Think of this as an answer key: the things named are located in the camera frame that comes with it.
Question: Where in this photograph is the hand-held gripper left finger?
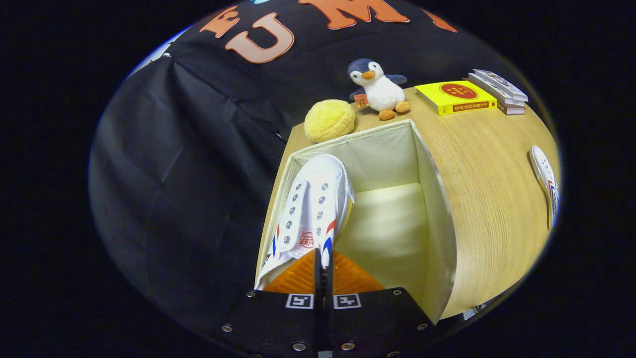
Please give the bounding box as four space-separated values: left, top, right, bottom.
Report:
221 249 324 358

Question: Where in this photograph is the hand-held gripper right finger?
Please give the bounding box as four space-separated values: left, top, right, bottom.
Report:
326 250 434 358

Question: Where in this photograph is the beige fabric storage box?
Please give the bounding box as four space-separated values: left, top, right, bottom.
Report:
254 119 458 325

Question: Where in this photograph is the white canvas shoe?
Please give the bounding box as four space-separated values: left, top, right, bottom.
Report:
529 145 561 230
255 154 355 290

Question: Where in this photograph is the yellow round plush toy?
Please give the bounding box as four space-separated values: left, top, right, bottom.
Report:
304 99 356 144

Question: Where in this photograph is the black backdrop cloth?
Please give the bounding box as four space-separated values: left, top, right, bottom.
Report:
89 0 547 339

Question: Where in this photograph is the penguin plush toy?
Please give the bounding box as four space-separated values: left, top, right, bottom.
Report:
347 58 411 121

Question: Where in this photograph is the yellow book with red circle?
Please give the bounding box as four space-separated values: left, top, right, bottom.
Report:
414 81 498 116

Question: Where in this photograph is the brown cover book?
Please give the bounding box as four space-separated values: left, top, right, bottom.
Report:
463 77 525 115

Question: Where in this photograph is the white illustrated cover book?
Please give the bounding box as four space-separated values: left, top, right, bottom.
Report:
472 69 529 102

